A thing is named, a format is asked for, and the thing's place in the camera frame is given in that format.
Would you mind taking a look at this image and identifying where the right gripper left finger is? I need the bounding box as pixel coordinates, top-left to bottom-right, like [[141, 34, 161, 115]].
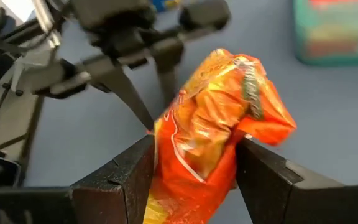
[[70, 134, 155, 224]]

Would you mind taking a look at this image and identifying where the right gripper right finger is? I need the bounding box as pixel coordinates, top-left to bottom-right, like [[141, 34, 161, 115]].
[[235, 137, 304, 224]]

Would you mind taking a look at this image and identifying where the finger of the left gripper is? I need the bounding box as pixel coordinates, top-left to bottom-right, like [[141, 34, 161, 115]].
[[155, 60, 181, 108], [84, 55, 155, 131]]

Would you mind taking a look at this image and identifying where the blue ramen packet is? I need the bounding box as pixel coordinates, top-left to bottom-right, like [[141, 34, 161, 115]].
[[152, 0, 183, 12]]

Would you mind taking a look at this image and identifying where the orange chicken ramen packet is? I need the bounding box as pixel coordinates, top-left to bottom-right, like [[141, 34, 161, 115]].
[[143, 48, 298, 224], [309, 0, 358, 9]]

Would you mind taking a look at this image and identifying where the green plastic tray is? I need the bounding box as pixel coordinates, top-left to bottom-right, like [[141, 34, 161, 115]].
[[293, 0, 358, 67]]

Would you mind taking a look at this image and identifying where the black metal rig frame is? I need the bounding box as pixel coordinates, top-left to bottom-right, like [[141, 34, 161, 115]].
[[0, 83, 45, 189]]

